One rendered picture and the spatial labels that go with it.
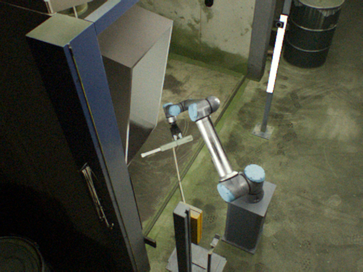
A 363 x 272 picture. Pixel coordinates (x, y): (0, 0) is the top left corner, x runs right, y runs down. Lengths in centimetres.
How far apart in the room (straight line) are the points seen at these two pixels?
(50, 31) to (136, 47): 107
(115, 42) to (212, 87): 232
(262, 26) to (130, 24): 207
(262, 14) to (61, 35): 314
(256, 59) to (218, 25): 61
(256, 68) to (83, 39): 346
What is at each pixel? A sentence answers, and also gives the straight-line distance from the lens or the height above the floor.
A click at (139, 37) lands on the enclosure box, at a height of 165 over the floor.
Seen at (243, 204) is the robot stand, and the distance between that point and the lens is 280.
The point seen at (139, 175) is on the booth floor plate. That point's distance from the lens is 372.
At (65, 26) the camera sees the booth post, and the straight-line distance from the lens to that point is 149.
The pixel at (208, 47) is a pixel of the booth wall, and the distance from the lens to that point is 480.
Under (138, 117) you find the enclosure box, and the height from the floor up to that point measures 50.
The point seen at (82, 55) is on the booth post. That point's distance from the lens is 146.
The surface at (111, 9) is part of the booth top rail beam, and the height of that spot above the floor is 228.
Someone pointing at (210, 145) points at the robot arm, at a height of 106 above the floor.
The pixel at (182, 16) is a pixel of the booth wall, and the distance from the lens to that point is 475.
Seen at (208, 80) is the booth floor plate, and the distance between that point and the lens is 472.
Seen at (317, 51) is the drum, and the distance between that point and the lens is 497.
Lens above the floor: 300
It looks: 48 degrees down
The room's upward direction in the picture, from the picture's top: 3 degrees counter-clockwise
